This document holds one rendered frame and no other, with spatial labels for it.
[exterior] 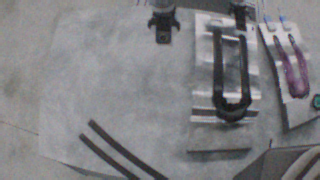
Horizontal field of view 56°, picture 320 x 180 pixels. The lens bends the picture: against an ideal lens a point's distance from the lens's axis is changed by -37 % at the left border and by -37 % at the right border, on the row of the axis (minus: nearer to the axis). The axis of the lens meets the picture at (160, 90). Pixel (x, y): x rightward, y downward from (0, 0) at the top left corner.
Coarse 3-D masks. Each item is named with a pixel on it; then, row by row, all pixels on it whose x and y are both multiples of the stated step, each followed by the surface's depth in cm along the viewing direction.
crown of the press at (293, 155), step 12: (312, 144) 26; (264, 156) 26; (276, 156) 26; (288, 156) 26; (300, 156) 25; (312, 156) 25; (252, 168) 30; (264, 168) 26; (276, 168) 26; (288, 168) 25; (300, 168) 25; (312, 168) 21
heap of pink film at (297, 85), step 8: (280, 48) 149; (296, 48) 148; (280, 56) 146; (288, 56) 147; (296, 56) 146; (304, 56) 145; (288, 64) 142; (304, 64) 144; (288, 72) 143; (304, 72) 144; (288, 80) 143; (296, 80) 144; (304, 80) 142; (288, 88) 144; (296, 88) 142; (304, 88) 142; (296, 96) 143
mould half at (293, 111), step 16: (272, 32) 155; (288, 32) 155; (272, 48) 152; (288, 48) 151; (304, 48) 150; (272, 64) 152; (288, 96) 144; (288, 112) 138; (304, 112) 137; (288, 128) 137
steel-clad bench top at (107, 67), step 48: (96, 48) 162; (144, 48) 160; (192, 48) 159; (48, 96) 157; (96, 96) 156; (144, 96) 155; (192, 96) 154; (48, 144) 150; (96, 144) 150; (144, 144) 150; (288, 144) 144
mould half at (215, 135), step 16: (208, 16) 154; (208, 32) 151; (224, 32) 151; (240, 32) 151; (208, 48) 150; (224, 48) 150; (256, 48) 149; (208, 64) 148; (224, 64) 148; (256, 64) 147; (208, 80) 143; (224, 80) 143; (240, 80) 143; (256, 80) 143; (208, 96) 139; (224, 96) 139; (240, 96) 139; (256, 96) 138; (192, 112) 142; (208, 112) 141; (256, 112) 139; (192, 128) 144; (208, 128) 144; (224, 128) 143; (240, 128) 143; (192, 144) 142; (208, 144) 142; (224, 144) 141; (240, 144) 141
